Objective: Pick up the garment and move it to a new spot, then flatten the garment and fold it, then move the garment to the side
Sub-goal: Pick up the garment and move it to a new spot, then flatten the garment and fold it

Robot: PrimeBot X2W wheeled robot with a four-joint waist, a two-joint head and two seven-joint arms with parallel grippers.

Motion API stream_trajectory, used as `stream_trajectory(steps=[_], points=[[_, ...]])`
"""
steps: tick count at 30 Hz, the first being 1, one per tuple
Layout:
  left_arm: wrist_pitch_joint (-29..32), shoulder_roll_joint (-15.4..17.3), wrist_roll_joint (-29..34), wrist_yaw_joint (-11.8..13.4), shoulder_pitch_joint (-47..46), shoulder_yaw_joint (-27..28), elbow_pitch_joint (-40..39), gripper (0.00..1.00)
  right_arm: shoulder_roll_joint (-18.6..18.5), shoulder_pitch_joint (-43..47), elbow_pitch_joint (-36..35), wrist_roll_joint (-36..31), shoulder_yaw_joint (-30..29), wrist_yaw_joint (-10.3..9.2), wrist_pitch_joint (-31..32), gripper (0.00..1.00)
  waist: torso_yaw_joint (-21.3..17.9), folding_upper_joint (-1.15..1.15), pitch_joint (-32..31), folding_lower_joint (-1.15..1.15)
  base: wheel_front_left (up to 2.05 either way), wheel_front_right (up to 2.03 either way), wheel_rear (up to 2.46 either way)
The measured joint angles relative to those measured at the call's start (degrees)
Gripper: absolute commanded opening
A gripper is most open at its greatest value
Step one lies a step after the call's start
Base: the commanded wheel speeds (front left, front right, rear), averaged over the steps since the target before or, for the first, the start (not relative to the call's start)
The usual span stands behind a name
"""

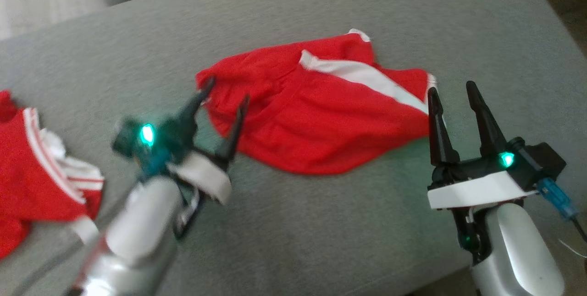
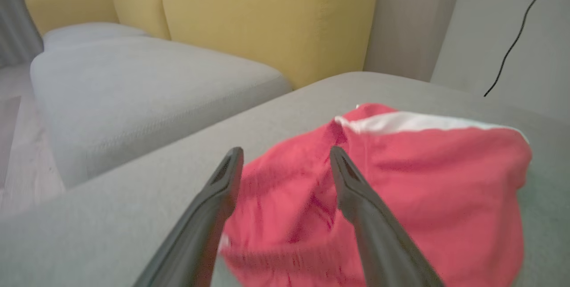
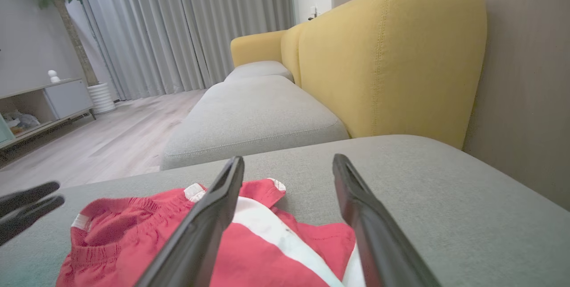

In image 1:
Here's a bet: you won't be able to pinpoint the red jersey with white trim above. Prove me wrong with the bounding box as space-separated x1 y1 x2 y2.
0 89 105 260

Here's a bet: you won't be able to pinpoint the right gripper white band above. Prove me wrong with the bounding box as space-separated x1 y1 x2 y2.
426 81 538 211

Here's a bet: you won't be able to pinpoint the red shorts with white stripe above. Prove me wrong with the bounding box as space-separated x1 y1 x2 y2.
196 28 437 176

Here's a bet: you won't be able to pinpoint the left blue-plug camera cable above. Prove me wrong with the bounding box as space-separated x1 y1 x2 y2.
137 151 171 181

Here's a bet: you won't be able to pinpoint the blue-plug camera cable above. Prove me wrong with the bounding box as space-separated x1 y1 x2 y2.
137 151 171 181
536 178 587 242

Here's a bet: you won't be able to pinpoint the large grey sofa seat cushion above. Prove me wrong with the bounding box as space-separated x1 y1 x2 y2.
0 0 587 296

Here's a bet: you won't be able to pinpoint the right blue-plug camera cable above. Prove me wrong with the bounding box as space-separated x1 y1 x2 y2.
536 178 587 242

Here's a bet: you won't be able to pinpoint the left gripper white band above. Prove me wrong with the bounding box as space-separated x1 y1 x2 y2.
167 77 251 206

